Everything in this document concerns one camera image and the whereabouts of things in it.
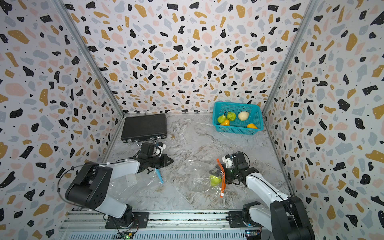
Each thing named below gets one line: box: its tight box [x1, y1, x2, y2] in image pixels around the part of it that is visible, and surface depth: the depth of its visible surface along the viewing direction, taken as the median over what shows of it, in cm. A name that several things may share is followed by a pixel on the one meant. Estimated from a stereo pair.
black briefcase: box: [121, 113, 167, 144], surface depth 105 cm
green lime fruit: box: [210, 175, 222, 187], surface depth 79 cm
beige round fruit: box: [238, 111, 250, 122], surface depth 118 cm
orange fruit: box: [220, 119, 230, 126], surface depth 111 cm
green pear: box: [217, 114, 226, 124], surface depth 115 cm
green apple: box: [226, 111, 237, 122], surface depth 116 cm
